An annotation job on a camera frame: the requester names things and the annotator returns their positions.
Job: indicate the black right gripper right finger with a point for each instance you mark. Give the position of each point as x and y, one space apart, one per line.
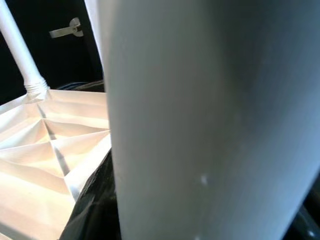
310 217

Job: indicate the white plastic table top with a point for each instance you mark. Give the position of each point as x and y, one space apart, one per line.
37 162

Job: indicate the white tapered plastic table leg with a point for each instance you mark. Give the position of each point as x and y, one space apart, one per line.
22 55
200 112

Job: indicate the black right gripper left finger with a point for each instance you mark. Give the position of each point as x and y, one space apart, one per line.
95 212

